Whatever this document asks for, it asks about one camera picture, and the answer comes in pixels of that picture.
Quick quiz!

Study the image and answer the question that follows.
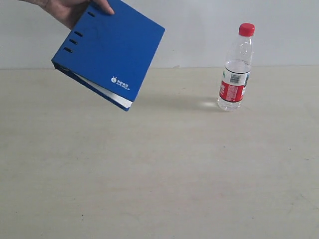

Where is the blue ring binder notebook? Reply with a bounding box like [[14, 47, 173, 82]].
[[51, 0, 165, 111]]

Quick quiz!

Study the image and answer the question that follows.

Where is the clear plastic water bottle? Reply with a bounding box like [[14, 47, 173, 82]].
[[217, 23, 255, 112]]

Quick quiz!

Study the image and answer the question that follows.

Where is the person's bare hand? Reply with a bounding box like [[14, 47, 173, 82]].
[[37, 0, 115, 30]]

